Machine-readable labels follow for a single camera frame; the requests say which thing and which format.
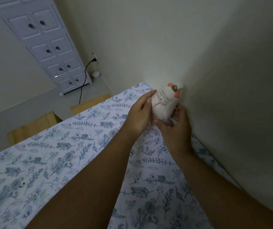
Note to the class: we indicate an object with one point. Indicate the person's left hand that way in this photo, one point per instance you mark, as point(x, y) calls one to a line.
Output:
point(137, 118)

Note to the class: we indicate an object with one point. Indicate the person's right hand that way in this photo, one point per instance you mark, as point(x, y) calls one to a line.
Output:
point(178, 133)

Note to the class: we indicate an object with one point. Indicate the person's left thumb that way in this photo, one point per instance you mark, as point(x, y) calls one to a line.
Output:
point(147, 97)

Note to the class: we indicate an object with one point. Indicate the person's right thumb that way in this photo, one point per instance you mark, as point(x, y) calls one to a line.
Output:
point(180, 111)

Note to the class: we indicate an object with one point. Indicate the white cat figurine lamp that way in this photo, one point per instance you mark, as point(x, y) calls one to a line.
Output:
point(165, 102)

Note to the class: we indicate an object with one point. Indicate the person's left forearm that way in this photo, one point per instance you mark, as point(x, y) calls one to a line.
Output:
point(96, 183)

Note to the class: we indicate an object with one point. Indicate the person's right forearm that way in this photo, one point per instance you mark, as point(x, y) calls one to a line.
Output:
point(220, 195)

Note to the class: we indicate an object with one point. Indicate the small white round device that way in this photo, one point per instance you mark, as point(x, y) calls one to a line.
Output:
point(95, 74)

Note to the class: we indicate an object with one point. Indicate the small wooden stool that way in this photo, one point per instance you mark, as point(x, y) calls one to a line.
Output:
point(88, 104)

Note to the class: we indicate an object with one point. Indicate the blue floral tablecloth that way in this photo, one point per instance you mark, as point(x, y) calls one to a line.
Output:
point(55, 162)

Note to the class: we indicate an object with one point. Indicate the large wooden stool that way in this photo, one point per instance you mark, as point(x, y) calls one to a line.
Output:
point(31, 127)

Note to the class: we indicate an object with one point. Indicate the white drawer cabinet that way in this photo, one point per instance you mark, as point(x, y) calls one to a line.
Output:
point(43, 30)

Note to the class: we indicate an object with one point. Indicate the white wall outlet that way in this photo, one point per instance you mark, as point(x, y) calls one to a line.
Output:
point(95, 56)

